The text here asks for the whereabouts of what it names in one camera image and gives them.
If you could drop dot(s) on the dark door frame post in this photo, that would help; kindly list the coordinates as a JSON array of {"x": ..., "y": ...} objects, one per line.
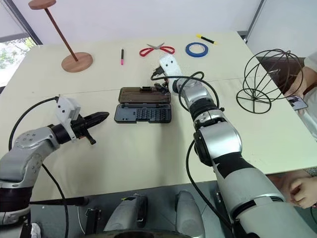
[{"x": 252, "y": 22}]

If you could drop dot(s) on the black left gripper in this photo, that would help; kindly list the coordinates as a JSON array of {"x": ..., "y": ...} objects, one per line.
[{"x": 80, "y": 127}]

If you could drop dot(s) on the person's bare hand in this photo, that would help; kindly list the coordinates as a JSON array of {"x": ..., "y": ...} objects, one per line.
[{"x": 303, "y": 192}]

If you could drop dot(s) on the smartphone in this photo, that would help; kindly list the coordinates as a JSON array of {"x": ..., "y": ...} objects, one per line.
[{"x": 298, "y": 102}]

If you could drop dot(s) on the wooden hat stand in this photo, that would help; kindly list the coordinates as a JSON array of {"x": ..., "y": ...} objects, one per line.
[{"x": 78, "y": 62}]

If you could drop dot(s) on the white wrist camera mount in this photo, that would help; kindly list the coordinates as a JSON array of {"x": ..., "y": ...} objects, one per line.
[
  {"x": 65, "y": 110},
  {"x": 169, "y": 65}
]

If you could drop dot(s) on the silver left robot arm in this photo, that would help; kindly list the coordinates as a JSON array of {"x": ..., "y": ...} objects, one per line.
[{"x": 24, "y": 158}]

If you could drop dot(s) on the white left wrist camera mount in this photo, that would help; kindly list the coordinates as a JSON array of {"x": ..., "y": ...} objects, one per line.
[{"x": 65, "y": 110}]

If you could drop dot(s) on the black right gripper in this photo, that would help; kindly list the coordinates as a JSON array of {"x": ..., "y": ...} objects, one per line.
[{"x": 158, "y": 72}]

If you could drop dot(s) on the seated person in white top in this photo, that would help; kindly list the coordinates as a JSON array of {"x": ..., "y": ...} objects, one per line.
[{"x": 308, "y": 79}]

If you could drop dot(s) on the black screwdriver bit case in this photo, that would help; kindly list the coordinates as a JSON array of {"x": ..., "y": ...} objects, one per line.
[{"x": 143, "y": 109}]

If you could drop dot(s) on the dark window frame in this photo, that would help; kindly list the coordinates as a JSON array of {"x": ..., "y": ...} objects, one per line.
[{"x": 23, "y": 22}]

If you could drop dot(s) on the blue tape roll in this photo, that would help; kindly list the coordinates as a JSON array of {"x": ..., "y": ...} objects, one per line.
[{"x": 189, "y": 49}]

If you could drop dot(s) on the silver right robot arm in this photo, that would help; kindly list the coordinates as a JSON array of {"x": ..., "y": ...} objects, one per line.
[{"x": 218, "y": 138}]

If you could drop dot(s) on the thin black rod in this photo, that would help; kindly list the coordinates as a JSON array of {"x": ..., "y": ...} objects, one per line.
[{"x": 59, "y": 201}]

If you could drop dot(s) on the silver rounded robot leg cover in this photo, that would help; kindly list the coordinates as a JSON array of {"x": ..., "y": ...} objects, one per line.
[
  {"x": 189, "y": 213},
  {"x": 126, "y": 215}
]

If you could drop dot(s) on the yellow and black pen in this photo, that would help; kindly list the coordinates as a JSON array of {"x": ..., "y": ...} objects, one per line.
[{"x": 206, "y": 39}]

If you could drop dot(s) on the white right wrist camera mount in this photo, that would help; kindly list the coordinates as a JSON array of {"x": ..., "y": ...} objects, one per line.
[{"x": 169, "y": 65}]

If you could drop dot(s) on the pink and black marker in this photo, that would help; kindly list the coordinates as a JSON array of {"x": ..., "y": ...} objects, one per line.
[{"x": 122, "y": 56}]

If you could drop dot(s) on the small dark object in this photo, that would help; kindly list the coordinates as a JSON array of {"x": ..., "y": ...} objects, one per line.
[{"x": 146, "y": 89}]

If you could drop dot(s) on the dark round robot waist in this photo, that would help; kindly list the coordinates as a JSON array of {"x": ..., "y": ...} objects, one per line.
[{"x": 133, "y": 235}]

